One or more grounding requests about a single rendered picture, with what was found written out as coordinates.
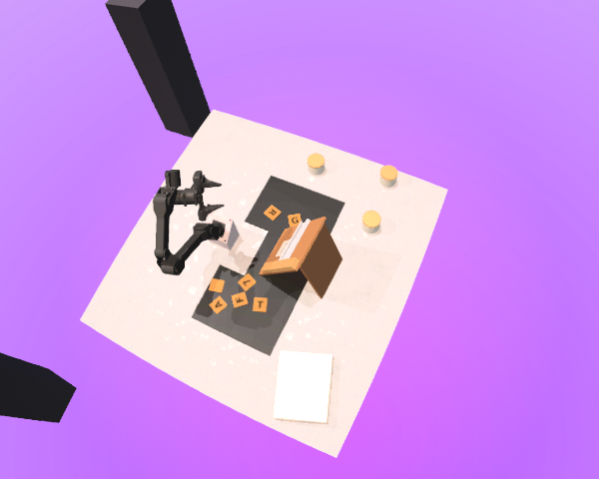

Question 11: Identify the white paper ticket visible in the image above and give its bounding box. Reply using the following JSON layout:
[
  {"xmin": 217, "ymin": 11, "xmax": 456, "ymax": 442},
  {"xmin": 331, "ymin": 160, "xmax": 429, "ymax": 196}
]
[{"xmin": 276, "ymin": 240, "xmax": 290, "ymax": 256}]

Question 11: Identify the orange letter tile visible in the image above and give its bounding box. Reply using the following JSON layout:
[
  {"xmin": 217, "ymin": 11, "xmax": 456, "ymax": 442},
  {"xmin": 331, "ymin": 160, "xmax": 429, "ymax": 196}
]
[
  {"xmin": 264, "ymin": 205, "xmax": 281, "ymax": 220},
  {"xmin": 232, "ymin": 291, "xmax": 248, "ymax": 308},
  {"xmin": 254, "ymin": 297, "xmax": 267, "ymax": 312},
  {"xmin": 209, "ymin": 278, "xmax": 225, "ymax": 293},
  {"xmin": 239, "ymin": 274, "xmax": 256, "ymax": 290},
  {"xmin": 209, "ymin": 297, "xmax": 227, "ymax": 314},
  {"xmin": 288, "ymin": 214, "xmax": 301, "ymax": 227}
]

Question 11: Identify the white cylindrical container with orange lid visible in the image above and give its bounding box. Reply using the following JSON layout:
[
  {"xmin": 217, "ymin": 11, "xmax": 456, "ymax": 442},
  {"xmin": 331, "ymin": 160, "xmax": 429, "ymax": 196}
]
[
  {"xmin": 361, "ymin": 211, "xmax": 381, "ymax": 234},
  {"xmin": 379, "ymin": 166, "xmax": 397, "ymax": 188},
  {"xmin": 307, "ymin": 153, "xmax": 325, "ymax": 176}
]

